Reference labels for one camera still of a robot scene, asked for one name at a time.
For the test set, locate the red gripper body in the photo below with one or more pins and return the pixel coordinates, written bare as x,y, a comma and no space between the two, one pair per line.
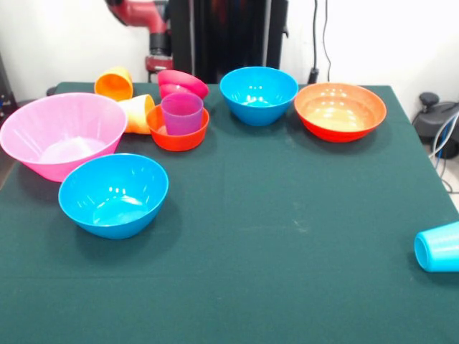
158,63

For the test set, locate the small crimson bowl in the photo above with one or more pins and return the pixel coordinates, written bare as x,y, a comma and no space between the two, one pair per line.
183,81

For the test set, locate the orange cup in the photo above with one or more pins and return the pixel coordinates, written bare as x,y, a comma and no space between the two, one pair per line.
114,86

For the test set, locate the yellow cup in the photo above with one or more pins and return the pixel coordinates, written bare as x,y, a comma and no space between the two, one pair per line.
138,114

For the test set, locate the purple cup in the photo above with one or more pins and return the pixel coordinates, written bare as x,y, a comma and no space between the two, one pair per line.
182,114

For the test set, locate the small orange bowl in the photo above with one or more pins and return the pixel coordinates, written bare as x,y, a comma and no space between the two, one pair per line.
179,141

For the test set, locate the blue bowl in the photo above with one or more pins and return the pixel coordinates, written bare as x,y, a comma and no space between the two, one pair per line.
113,200
258,96

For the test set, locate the large pink bowl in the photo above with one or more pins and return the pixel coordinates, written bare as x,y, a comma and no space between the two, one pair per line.
54,136

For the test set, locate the large orange bowl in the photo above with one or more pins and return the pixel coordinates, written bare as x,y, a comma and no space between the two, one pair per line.
340,114

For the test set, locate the light blue cup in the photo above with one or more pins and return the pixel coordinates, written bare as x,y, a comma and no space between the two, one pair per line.
439,249

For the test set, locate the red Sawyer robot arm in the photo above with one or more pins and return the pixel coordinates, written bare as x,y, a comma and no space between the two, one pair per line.
143,16

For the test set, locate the black equipment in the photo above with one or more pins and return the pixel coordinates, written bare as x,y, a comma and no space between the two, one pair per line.
5,89

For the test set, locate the dark green table cloth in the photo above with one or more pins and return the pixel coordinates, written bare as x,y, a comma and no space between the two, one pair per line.
251,286

